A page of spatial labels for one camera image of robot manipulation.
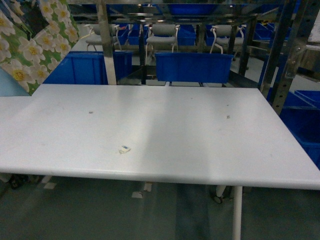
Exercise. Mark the blue bin at left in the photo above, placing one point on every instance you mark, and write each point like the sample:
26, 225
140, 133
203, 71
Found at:
88, 68

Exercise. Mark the small paper scrap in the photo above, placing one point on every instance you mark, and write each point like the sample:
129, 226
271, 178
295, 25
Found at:
124, 149

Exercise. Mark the flower gift bag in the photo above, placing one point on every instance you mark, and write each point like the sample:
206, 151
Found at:
35, 36

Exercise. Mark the blue bin behind table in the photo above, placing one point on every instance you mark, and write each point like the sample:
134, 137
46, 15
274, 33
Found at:
193, 67

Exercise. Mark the steel rack post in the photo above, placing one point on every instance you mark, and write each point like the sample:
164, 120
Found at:
106, 40

